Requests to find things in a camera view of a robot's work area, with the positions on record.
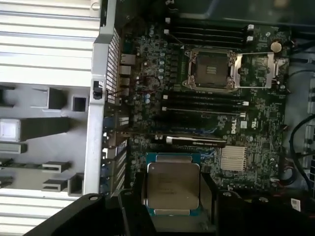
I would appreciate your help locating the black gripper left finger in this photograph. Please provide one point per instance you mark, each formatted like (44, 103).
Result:
(81, 216)

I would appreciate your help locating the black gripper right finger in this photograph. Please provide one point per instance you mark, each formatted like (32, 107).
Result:
(246, 218)

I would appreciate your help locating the CPU with silver top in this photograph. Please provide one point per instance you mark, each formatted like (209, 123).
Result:
(172, 184)

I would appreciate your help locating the black RAM slot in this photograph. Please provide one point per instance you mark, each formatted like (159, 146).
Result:
(204, 112)
(204, 94)
(209, 30)
(209, 42)
(209, 24)
(204, 106)
(204, 100)
(209, 36)

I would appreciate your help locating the CPU socket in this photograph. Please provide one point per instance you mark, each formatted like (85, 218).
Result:
(211, 71)

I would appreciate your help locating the silver finned chipset heatsink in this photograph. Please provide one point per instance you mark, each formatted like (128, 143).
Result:
(233, 158)

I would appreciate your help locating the grey parts rack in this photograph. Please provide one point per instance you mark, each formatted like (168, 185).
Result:
(61, 152)

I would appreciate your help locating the green RAM stick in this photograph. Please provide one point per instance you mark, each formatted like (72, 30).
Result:
(24, 166)

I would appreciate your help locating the black graphics card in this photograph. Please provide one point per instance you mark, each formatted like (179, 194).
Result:
(197, 142)

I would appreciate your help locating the dark grey PC case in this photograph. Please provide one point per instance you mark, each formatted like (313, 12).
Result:
(96, 123)

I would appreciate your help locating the green motherboard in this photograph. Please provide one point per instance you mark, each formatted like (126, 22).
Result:
(258, 123)

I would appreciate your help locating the metal socket cover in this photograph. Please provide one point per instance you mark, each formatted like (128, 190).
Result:
(238, 71)

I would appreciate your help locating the round coin battery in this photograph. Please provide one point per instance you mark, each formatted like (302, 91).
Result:
(276, 46)

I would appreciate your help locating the thin metal locking lever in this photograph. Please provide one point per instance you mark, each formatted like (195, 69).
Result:
(177, 39)

